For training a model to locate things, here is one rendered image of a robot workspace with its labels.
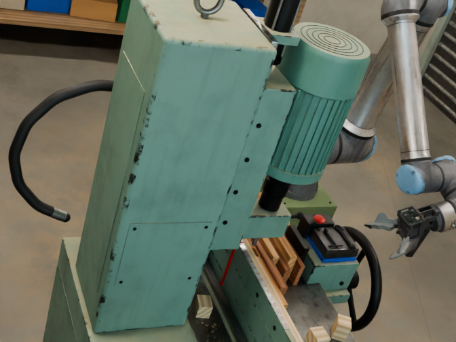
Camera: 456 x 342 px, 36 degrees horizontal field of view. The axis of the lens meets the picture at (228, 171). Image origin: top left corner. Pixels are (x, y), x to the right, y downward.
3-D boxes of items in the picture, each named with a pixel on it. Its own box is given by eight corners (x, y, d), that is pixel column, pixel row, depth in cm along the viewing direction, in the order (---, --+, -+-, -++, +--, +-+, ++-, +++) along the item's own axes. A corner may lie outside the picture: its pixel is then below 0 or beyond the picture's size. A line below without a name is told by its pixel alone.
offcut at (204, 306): (209, 318, 167) (213, 307, 165) (195, 317, 166) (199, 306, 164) (206, 306, 170) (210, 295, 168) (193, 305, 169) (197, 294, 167)
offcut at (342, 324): (344, 331, 161) (351, 317, 159) (344, 342, 158) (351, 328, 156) (330, 327, 161) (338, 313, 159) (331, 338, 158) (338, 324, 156)
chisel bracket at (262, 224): (281, 242, 168) (292, 215, 164) (229, 244, 162) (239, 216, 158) (269, 222, 174) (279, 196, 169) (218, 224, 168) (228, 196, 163)
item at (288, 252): (288, 278, 171) (297, 256, 168) (281, 278, 171) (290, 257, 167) (262, 235, 183) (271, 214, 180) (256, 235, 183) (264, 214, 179)
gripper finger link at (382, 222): (366, 207, 210) (397, 211, 208) (365, 220, 214) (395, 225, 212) (365, 214, 208) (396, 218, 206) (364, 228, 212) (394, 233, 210)
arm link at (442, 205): (437, 216, 217) (455, 236, 210) (423, 220, 216) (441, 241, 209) (441, 195, 211) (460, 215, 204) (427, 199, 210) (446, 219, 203)
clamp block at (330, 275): (347, 290, 179) (360, 264, 174) (303, 293, 173) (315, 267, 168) (322, 251, 190) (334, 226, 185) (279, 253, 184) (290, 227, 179)
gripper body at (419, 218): (395, 210, 206) (429, 199, 209) (391, 230, 212) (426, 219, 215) (408, 226, 201) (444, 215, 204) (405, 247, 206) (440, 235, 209)
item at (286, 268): (285, 285, 169) (291, 269, 166) (279, 285, 168) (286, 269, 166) (252, 229, 184) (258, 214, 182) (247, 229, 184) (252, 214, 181)
